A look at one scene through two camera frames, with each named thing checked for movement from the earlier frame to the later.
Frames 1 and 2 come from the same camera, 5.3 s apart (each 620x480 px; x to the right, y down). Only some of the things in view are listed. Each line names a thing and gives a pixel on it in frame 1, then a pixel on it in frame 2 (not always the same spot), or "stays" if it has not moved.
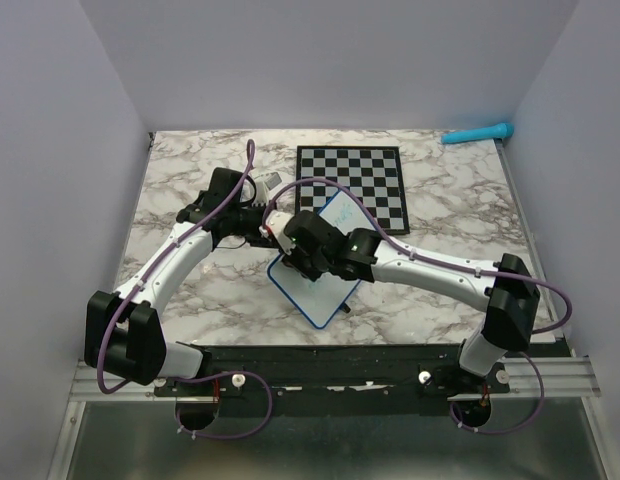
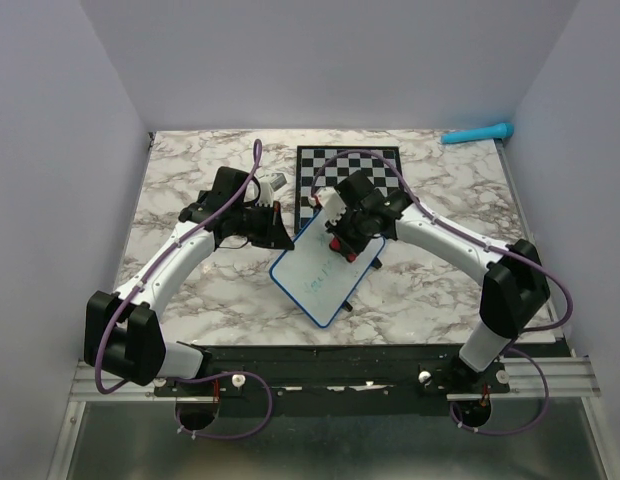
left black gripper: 260,241 stays
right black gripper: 291,259 to 352,247
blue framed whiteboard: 320,299 stays
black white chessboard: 372,174 stays
